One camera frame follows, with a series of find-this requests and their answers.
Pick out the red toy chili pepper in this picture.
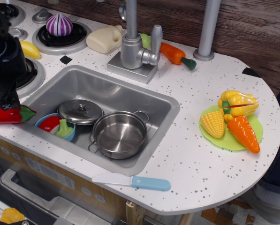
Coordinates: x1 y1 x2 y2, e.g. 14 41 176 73
0 105 37 124

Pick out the orange carrot green top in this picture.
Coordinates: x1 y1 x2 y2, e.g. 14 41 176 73
160 42 197 71

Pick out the blue toy bowl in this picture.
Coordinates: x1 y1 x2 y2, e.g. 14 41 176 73
35 113 76 141

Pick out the steel pan with handles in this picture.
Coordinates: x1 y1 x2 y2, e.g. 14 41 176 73
88 111 150 159

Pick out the black tape right edge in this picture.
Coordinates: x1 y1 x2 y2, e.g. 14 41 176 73
242 67 261 78

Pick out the yellow toy bell pepper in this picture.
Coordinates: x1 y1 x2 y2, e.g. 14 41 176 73
218 90 259 123

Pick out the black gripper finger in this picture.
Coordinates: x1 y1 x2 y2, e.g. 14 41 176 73
0 90 21 111

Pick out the front left stove burner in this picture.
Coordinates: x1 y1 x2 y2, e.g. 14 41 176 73
0 56 46 103

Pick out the toy knife blue handle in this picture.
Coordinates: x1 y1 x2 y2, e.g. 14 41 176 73
92 173 171 191

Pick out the light green toy fruit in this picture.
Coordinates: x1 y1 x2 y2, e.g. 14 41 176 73
140 33 151 49

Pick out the yellow object bottom left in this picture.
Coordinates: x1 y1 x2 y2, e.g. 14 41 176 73
0 208 25 224

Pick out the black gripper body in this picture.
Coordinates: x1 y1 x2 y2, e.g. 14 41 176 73
0 37 27 98

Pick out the black tape near burner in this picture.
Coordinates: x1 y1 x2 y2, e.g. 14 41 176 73
60 55 72 65

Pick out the grey stove knob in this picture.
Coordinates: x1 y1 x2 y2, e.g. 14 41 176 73
32 8 52 24
8 28 28 40

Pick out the yellow toy banana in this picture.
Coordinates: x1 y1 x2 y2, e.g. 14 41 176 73
20 40 40 59

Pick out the grey toy faucet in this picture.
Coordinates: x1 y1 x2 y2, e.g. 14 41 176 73
107 0 163 84

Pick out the middle stove burner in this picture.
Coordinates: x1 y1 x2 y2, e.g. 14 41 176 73
32 22 91 55

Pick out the orange toy carrot on plate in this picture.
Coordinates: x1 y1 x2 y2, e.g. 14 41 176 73
227 116 260 154

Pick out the light green toy plate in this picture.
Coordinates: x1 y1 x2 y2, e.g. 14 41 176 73
198 114 263 150

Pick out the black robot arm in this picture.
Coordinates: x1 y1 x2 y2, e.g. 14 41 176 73
0 11 27 111

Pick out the red white toy slice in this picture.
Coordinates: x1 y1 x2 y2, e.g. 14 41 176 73
38 115 61 133

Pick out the back left stove burner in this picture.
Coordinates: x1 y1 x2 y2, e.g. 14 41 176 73
4 4 25 29

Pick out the stove burner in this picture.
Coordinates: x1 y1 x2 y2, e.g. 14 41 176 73
0 56 46 103
32 22 91 55
4 4 25 29

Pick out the grey vertical pole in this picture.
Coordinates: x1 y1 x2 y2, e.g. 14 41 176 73
193 0 221 61

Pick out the green toy broccoli piece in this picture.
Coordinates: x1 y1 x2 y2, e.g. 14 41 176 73
54 119 74 138

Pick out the grey stove knob near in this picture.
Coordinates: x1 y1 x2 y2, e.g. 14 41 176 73
8 28 28 40

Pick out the yellow toy corn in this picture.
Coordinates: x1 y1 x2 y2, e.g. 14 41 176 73
200 111 225 138

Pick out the cream toy bottle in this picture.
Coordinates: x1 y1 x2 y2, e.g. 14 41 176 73
86 25 123 54

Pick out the grey stove knob far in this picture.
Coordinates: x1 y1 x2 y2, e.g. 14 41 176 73
32 8 52 24

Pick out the grey oven door handle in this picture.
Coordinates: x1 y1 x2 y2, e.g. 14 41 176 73
0 169 124 225

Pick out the steel pot lid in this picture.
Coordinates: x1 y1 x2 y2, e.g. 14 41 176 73
57 99 104 125

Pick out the purple white toy onion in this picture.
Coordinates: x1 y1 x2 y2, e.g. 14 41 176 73
45 13 73 37

